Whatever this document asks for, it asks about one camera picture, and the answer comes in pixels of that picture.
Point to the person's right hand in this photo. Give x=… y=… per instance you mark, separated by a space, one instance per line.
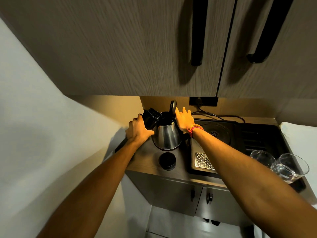
x=185 y=121

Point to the person's left hand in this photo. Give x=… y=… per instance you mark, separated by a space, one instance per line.
x=137 y=132

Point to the person's right thumb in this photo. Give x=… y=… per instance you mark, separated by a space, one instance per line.
x=176 y=111

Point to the person's left thumb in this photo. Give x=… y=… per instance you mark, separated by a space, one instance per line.
x=149 y=133

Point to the black bottle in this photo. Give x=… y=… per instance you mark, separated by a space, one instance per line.
x=151 y=118

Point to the stainless steel electric kettle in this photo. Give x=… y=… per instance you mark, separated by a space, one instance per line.
x=167 y=136

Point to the person's right forearm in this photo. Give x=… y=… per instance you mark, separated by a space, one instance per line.
x=247 y=180

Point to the person's left forearm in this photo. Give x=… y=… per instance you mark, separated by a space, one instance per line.
x=99 y=185

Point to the red orange wristband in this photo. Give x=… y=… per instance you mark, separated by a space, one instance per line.
x=194 y=128

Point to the round black bottle cap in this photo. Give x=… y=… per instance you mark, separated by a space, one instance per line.
x=167 y=161

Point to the black induction cooktop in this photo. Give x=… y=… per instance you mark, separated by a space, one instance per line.
x=223 y=132

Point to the perforated metal grate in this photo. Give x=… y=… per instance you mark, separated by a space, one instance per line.
x=203 y=161

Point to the grey lower cabinet door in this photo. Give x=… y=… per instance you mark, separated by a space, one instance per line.
x=223 y=210
x=163 y=190

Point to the small black cabinet knob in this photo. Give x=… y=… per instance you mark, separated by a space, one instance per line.
x=209 y=197
x=192 y=195

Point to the black ribbed tray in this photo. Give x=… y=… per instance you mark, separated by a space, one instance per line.
x=262 y=138

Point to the wide wooden upper cabinet door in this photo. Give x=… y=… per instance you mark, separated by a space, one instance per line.
x=111 y=44

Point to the clear drinking glass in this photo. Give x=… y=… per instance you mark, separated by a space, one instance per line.
x=289 y=168
x=263 y=157

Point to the narrow wooden upper cabinet door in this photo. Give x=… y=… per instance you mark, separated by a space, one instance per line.
x=282 y=76

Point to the black wall socket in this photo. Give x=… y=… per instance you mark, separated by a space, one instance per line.
x=204 y=101

